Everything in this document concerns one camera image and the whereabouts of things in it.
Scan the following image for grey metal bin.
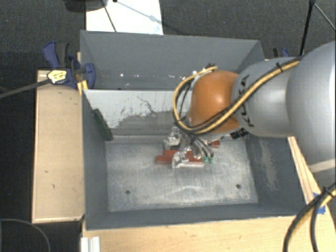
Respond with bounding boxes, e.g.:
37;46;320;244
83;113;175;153
79;29;307;231

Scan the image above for dark green flat block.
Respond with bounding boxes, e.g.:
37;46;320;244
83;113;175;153
91;108;114;142

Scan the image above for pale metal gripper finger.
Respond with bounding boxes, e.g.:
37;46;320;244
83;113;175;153
171;151;191;170
163;127;183;148

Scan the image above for red-brown flat block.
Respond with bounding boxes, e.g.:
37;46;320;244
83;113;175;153
154;140;221;168

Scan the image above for pale wood flat board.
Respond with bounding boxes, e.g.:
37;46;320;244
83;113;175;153
31;69;86;224

